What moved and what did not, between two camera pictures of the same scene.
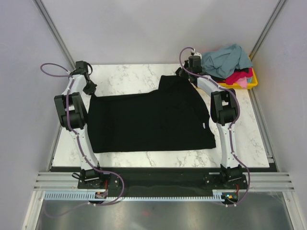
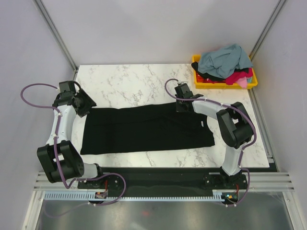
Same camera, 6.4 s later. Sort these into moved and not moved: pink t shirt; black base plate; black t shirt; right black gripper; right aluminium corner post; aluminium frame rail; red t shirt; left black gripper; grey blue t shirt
Moved: left black gripper; black t shirt; right black gripper
Not moved: pink t shirt; aluminium frame rail; black base plate; right aluminium corner post; grey blue t shirt; red t shirt
